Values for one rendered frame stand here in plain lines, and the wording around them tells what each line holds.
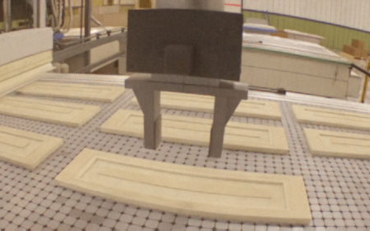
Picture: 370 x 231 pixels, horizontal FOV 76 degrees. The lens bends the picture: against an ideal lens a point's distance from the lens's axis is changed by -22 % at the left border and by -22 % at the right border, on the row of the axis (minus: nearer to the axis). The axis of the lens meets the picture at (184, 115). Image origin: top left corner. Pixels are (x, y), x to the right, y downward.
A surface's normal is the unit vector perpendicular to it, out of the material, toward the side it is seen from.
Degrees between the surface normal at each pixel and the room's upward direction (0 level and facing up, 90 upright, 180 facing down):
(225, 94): 90
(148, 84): 90
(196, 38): 90
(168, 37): 90
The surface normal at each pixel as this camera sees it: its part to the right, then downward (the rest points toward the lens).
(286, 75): -0.20, 0.35
